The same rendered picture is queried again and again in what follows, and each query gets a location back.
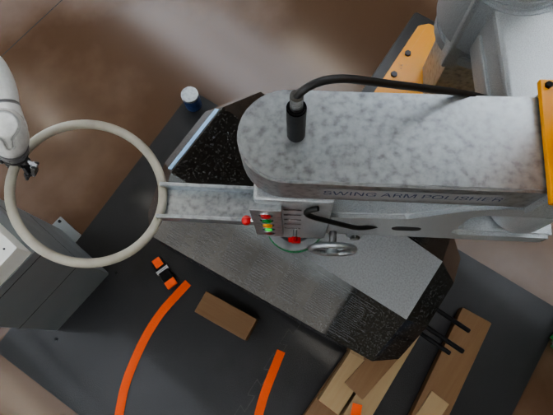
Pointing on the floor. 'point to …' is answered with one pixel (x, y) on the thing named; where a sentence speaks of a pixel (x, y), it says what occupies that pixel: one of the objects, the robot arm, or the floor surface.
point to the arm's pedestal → (45, 277)
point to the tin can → (191, 99)
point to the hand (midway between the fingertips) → (20, 170)
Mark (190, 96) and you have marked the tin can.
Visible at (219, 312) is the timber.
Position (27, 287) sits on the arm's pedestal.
